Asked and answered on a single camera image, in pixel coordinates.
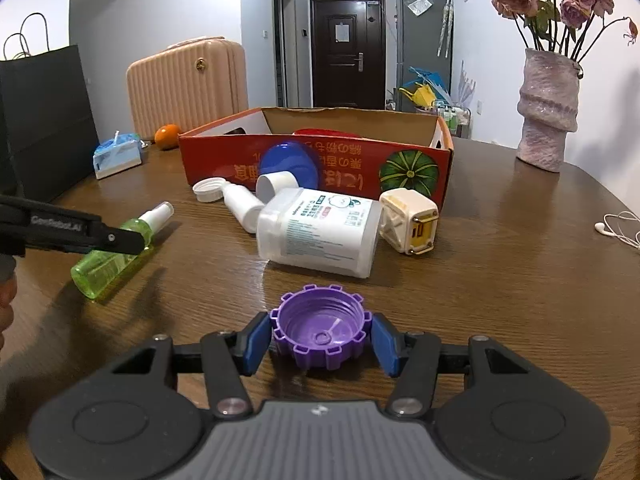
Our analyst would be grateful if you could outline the purple ribbed cap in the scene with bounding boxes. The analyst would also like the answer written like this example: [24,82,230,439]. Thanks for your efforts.
[269,284,372,370]

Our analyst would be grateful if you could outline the green spray bottle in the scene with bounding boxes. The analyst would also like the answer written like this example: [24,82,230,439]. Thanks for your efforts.
[70,202,175,299]

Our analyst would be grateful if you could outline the large white labelled bottle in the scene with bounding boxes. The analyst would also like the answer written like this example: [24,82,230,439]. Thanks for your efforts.
[256,188,382,278]

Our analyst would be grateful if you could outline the cream power adapter cube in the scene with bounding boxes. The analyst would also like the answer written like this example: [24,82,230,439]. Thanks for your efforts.
[378,188,439,256]

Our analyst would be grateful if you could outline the white tube bottle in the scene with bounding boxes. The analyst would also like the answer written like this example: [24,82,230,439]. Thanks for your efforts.
[222,183,265,234]

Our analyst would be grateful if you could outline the white blue tape roll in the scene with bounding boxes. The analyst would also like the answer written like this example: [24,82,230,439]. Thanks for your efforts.
[255,171,299,204]

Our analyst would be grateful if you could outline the blue round lid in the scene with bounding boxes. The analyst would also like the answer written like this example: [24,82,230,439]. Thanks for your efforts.
[258,141,321,188]

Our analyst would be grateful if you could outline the red white lint brush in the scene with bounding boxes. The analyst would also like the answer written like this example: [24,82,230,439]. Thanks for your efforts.
[292,128,361,139]

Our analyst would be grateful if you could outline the person's left hand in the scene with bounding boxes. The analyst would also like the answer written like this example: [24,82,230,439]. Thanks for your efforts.
[0,274,17,349]

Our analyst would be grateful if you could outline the black paper bag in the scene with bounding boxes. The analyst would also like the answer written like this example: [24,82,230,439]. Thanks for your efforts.
[0,32,99,203]

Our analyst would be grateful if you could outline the blue tissue pack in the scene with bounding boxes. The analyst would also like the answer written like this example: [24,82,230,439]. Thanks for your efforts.
[92,131,142,180]

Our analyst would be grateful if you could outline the small white round lid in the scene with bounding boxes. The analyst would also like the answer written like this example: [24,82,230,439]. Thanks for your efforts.
[192,177,229,204]

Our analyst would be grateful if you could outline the orange fruit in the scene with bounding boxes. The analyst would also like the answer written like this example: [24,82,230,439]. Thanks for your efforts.
[153,124,182,151]

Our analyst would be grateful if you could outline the red cardboard box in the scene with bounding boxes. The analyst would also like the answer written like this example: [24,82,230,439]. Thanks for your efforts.
[179,107,454,206]

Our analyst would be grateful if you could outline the pink ribbed suitcase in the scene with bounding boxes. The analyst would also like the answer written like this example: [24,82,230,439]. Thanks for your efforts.
[126,37,248,140]

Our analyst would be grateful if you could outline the cluttered cart with yellow item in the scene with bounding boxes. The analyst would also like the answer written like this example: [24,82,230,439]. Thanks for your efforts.
[386,66,472,139]

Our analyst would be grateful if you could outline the pink textured vase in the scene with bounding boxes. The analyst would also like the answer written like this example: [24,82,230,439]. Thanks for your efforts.
[516,49,584,174]

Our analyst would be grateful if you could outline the dark brown entrance door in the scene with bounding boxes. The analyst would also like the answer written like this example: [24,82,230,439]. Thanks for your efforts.
[310,0,386,110]

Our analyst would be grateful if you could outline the grey refrigerator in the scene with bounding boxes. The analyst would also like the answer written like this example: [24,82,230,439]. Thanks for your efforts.
[395,0,454,112]

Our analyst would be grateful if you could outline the dried pink roses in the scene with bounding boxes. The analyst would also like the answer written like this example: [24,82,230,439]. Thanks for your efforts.
[491,0,639,64]

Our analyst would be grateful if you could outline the white wired earphones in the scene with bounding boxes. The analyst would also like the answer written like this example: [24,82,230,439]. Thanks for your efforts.
[593,210,640,250]

